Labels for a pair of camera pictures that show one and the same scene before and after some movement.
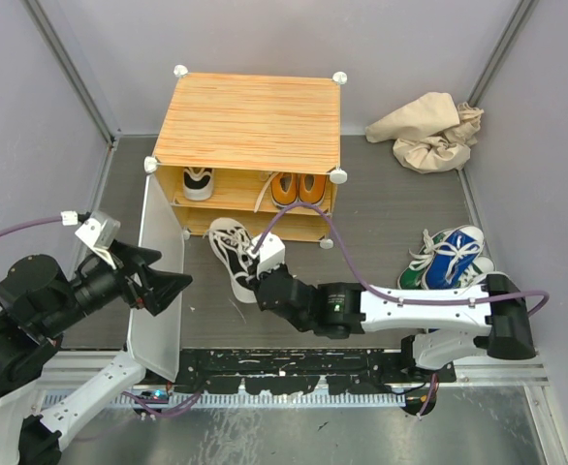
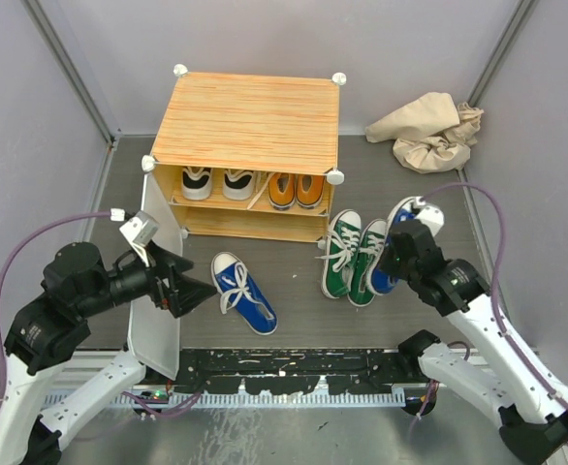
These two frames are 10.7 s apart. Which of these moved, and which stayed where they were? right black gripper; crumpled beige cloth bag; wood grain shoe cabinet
Moved: right black gripper
Stayed: wood grain shoe cabinet; crumpled beige cloth bag
